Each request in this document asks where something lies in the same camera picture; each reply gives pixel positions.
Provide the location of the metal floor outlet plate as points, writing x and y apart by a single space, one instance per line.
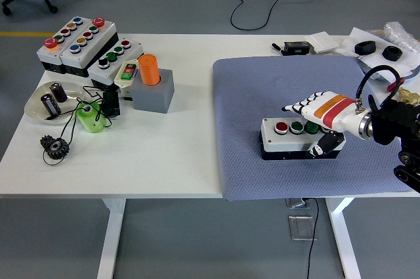
302 228

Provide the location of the silver metal dish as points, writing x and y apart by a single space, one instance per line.
36 108

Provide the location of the black cylindrical capacitor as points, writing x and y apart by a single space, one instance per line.
50 105

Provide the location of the black metal gear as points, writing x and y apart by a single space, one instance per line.
49 147

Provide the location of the white black four-button box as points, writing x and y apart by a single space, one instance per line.
272 134

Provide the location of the green plastic holder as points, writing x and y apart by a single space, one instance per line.
92 123

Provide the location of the brown cylindrical capacitor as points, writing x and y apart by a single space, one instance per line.
59 93

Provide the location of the small black plug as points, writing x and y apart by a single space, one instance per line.
276 47

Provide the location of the white box with black knob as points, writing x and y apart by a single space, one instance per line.
98 73

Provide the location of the grey square block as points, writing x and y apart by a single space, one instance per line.
151 98

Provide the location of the small black adapter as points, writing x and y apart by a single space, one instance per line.
111 103

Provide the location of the grey floor socket box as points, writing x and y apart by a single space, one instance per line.
297 203

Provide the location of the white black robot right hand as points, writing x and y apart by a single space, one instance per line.
331 111

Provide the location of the five-button control box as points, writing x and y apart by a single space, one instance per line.
95 46
49 56

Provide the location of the black device with green label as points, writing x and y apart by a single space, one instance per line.
295 48

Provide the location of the cream red-green switch box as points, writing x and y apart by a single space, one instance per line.
126 70

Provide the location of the white table leg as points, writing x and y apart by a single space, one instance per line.
344 243
111 243

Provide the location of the white flat plate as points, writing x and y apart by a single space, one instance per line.
323 42

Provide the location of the clear bubble wrap bag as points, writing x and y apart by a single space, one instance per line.
398 34

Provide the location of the grey-blue textured mat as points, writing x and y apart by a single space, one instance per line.
249 95

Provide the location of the white foam sheet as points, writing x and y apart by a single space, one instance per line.
354 37

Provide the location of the orange plastic cylinder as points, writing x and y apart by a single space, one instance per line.
148 70

